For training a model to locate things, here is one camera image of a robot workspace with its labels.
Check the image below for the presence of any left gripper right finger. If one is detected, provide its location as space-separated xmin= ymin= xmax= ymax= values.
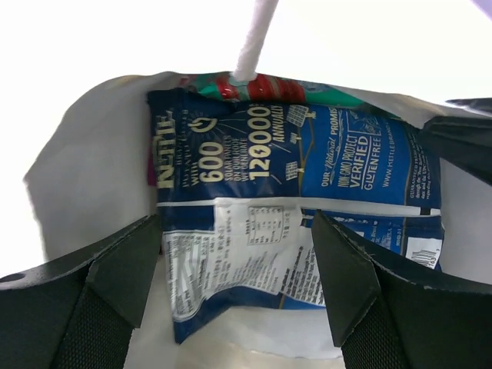
xmin=311 ymin=211 xmax=491 ymax=368

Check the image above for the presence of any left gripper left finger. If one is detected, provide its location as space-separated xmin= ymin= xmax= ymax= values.
xmin=1 ymin=215 xmax=161 ymax=369

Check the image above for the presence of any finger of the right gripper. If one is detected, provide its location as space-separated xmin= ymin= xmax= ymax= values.
xmin=421 ymin=98 xmax=491 ymax=185

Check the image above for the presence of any light blue paper bag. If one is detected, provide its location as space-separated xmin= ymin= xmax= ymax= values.
xmin=22 ymin=0 xmax=492 ymax=369

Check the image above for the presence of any blue Kettle chips bag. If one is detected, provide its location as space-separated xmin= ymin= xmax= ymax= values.
xmin=147 ymin=88 xmax=444 ymax=343

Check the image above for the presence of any green red snack packet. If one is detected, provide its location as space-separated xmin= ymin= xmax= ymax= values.
xmin=180 ymin=72 xmax=396 ymax=118

